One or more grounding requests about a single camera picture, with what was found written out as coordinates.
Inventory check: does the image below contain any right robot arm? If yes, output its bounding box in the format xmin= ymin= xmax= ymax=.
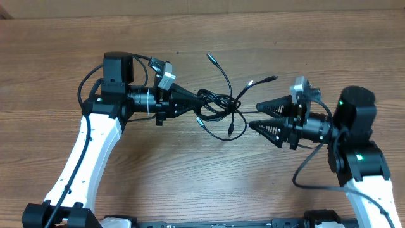
xmin=249 ymin=86 xmax=401 ymax=227

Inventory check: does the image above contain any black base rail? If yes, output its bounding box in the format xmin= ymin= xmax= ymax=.
xmin=101 ymin=208 xmax=361 ymax=228

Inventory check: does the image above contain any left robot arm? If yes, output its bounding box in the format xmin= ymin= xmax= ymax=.
xmin=22 ymin=52 xmax=204 ymax=228

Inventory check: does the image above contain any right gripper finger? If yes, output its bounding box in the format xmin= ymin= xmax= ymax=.
xmin=256 ymin=95 xmax=294 ymax=118
xmin=249 ymin=117 xmax=292 ymax=148

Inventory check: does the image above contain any black cable bundle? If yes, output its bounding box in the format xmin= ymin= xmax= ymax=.
xmin=193 ymin=53 xmax=279 ymax=142

